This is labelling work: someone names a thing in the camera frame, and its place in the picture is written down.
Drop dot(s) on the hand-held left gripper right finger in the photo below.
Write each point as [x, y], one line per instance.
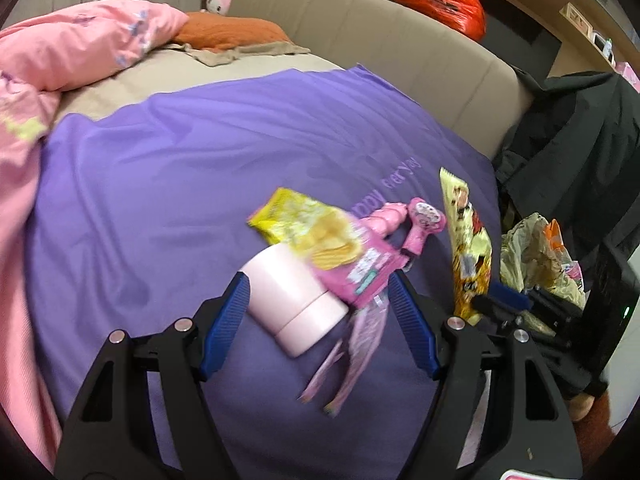
[412, 325]

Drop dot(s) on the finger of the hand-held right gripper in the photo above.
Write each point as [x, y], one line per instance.
[510, 296]
[487, 309]

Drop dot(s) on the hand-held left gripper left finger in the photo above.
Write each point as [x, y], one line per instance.
[227, 325]

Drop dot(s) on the pale yellow plastic bag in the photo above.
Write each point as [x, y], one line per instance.
[525, 245]

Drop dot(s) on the pink translucent wrapper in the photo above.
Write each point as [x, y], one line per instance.
[360, 345]

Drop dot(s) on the yellow cartoon snack wrapper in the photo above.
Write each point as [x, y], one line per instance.
[467, 240]

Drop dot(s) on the yellow and pink chips packet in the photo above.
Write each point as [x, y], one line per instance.
[310, 225]

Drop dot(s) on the pink cylindrical bottle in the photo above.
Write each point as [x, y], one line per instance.
[290, 295]

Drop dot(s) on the black appliance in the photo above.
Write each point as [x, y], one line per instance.
[617, 280]

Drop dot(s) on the pink toy fan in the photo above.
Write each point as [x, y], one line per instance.
[420, 220]

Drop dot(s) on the purple cloth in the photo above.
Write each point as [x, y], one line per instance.
[175, 170]

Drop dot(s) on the black jacket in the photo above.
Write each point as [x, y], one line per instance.
[575, 135]

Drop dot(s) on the pink floral blanket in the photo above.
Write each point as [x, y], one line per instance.
[30, 210]

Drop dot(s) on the pink box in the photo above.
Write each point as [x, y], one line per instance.
[630, 75]

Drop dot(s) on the beige upholstered bed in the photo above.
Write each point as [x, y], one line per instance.
[400, 60]

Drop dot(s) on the small white device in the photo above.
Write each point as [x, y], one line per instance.
[602, 45]

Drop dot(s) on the orange pillow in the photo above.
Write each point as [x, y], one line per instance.
[230, 30]

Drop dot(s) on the large red plastic bag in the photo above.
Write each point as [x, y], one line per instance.
[442, 7]

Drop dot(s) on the pink plush toy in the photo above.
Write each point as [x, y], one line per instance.
[217, 0]

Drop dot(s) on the small picture frame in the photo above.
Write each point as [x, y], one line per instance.
[577, 17]

